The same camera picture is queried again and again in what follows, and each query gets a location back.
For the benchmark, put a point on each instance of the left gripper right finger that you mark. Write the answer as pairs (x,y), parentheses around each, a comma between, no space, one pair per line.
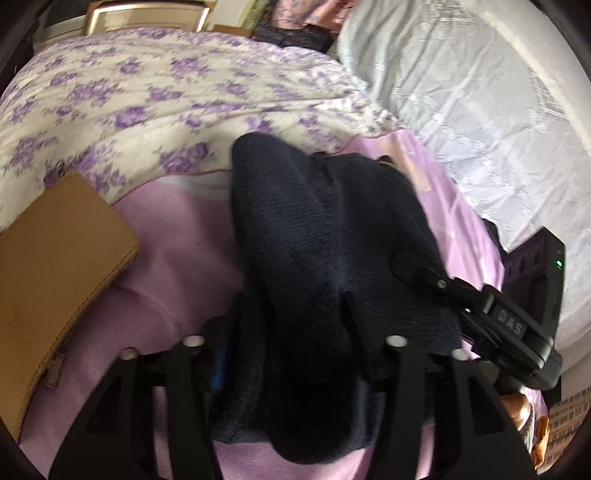
(474,436)

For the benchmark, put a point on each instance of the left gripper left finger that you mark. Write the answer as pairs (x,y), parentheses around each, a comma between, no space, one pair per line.
(112,436)

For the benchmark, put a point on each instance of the navy blue knit cardigan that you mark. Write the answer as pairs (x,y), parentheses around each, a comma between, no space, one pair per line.
(317,234)

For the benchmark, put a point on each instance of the person right hand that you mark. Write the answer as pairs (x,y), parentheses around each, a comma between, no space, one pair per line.
(519,409)

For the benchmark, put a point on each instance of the orange cloth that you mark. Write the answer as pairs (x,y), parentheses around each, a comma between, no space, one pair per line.
(541,440)

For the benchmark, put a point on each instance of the purple printed blanket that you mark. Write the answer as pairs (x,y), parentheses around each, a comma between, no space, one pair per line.
(187,270)

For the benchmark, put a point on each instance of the tan leather bag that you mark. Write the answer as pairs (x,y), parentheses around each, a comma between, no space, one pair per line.
(62,252)

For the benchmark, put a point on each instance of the white lace cover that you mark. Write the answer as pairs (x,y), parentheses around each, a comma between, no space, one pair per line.
(497,95)

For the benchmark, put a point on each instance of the purple floral bedsheet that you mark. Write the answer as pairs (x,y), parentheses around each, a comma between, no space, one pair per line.
(127,107)

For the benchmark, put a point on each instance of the pink floral cloth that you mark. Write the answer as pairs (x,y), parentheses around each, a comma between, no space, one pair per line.
(326,14)

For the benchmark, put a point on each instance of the wooden picture frame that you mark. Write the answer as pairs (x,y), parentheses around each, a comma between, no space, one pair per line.
(107,16)

